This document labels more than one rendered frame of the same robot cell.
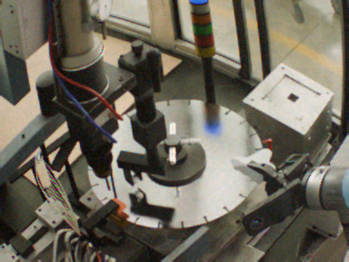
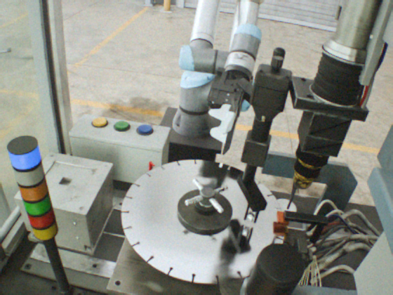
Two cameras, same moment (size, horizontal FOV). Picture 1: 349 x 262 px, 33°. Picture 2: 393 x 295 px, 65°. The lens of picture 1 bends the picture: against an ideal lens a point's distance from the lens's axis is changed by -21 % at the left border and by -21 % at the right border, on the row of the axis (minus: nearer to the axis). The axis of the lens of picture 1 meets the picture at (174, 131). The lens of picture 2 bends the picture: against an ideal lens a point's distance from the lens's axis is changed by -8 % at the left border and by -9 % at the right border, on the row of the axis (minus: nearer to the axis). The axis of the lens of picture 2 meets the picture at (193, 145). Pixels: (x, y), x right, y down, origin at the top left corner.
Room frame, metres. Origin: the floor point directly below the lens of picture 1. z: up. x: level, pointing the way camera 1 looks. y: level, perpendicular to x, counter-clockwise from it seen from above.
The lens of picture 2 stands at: (1.24, 0.33, 1.44)
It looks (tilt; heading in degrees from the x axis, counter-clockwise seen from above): 36 degrees down; 229
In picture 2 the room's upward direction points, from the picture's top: 7 degrees clockwise
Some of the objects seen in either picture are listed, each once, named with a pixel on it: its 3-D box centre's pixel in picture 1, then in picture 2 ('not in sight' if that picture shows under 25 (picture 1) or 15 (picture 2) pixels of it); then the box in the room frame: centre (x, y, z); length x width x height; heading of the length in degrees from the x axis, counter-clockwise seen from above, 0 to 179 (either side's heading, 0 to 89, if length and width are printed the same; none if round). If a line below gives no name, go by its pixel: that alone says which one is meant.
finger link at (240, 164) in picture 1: (257, 160); (221, 115); (0.77, -0.13, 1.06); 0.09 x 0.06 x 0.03; 37
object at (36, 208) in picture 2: (202, 25); (36, 199); (1.20, -0.09, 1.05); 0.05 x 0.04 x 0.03; 45
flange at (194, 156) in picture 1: (174, 156); (205, 206); (0.91, 0.01, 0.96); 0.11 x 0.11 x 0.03
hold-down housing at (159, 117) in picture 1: (143, 92); (264, 114); (0.84, 0.04, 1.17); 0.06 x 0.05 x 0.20; 126
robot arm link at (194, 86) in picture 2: not in sight; (198, 88); (0.53, -0.50, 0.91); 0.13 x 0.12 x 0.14; 136
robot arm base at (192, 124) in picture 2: not in sight; (193, 115); (0.54, -0.50, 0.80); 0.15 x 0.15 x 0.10
